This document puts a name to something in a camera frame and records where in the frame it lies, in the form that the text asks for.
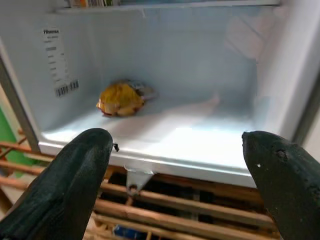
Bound grey fridge with white interior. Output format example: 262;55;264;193
0;0;320;189

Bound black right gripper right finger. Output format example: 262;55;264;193
241;130;320;240

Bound yellow snack bag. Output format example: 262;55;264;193
96;79;160;119

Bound metal fridge hinge bracket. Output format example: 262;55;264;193
124;165;155;197

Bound green flat bin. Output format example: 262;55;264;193
0;104;26;167

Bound printed food packets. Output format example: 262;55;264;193
65;0;118;8

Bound white fridge label sticker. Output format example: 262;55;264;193
41;26;81;99

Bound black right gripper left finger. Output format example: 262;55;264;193
0;127;114;240

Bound wooden slatted rack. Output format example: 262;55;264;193
0;128;282;240

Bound blue packet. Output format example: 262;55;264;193
113;224;142;238

